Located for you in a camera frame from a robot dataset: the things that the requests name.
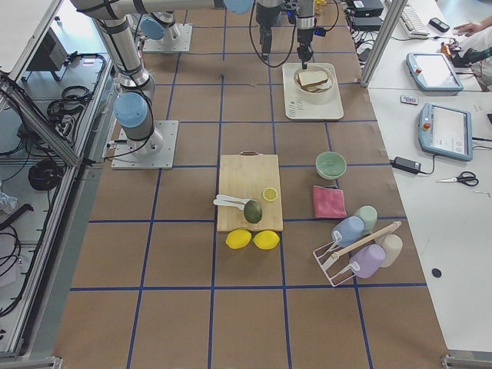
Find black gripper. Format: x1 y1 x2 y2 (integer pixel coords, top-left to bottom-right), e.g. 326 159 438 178
297 27 314 70
256 0 284 62

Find bread slice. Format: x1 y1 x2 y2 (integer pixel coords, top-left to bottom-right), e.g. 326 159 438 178
298 70 329 87
302 79 334 93

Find cream round plate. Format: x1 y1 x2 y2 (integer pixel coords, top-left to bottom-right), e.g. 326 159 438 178
294 67 334 105

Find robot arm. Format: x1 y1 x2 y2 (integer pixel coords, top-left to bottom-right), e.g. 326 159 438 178
135 1 324 70
72 1 283 92

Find cream bear tray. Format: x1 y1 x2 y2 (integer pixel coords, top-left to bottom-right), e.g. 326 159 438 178
282 63 344 121

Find light green bowl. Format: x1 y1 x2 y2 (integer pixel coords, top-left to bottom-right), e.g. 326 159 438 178
315 151 347 180

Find teach pendant far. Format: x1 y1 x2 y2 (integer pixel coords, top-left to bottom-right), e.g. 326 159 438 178
406 53 464 94

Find teach pendant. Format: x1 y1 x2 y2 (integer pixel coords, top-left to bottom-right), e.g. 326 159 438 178
417 103 473 161
406 53 464 94

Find lemon slice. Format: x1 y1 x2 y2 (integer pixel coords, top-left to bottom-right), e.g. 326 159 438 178
262 187 278 202

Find black power adapter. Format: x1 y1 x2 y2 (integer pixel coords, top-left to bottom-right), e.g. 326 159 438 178
390 156 421 175

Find pink cloth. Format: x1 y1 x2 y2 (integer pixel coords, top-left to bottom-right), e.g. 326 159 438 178
313 185 347 219

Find wooden cutting board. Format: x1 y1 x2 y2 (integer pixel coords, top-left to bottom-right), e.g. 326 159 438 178
217 154 284 232

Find teach pendant near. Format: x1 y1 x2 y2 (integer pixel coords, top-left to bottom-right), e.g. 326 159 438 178
417 103 473 161

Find white plastic knife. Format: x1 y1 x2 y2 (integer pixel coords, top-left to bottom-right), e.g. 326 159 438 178
213 198 245 211

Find green plastic cup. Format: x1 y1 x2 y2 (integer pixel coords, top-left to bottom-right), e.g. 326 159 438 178
354 205 377 235

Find blue plastic cup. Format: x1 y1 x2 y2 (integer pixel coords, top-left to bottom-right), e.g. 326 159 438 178
331 216 364 248

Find whole lemon right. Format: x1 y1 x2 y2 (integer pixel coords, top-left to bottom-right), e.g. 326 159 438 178
253 230 280 251

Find whole lemon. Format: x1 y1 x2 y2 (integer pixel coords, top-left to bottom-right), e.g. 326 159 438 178
225 229 252 250
253 230 280 251

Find whole lemon left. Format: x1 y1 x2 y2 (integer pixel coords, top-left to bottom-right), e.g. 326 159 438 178
225 229 252 250

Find black scissors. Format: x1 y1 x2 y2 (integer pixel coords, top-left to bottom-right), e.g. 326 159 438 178
437 171 480 187

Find cream plastic cup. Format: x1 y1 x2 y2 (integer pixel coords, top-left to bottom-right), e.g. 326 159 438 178
375 234 403 268

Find purple plastic cup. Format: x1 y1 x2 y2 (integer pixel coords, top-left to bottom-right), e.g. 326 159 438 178
350 244 386 278

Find white wire cup rack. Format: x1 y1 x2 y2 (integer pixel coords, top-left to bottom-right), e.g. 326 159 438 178
312 221 403 288

